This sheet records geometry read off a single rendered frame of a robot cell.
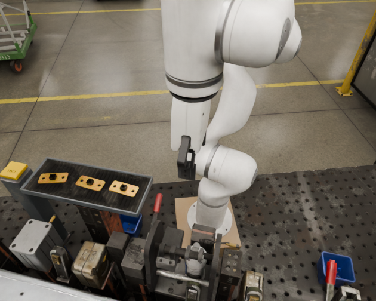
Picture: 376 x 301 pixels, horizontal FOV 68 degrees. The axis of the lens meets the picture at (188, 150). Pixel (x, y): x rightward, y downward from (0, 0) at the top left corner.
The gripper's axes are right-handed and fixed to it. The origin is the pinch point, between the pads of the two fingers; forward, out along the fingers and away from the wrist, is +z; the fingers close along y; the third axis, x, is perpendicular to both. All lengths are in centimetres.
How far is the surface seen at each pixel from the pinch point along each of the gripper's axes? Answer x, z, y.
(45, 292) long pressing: -37, 45, 19
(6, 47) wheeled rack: -284, 114, -234
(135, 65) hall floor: -140, 145, -283
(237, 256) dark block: 12.9, 33.1, 1.5
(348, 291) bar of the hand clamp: 35.2, 23.2, 8.3
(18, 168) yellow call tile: -58, 29, -9
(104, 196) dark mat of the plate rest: -27.2, 28.7, -5.2
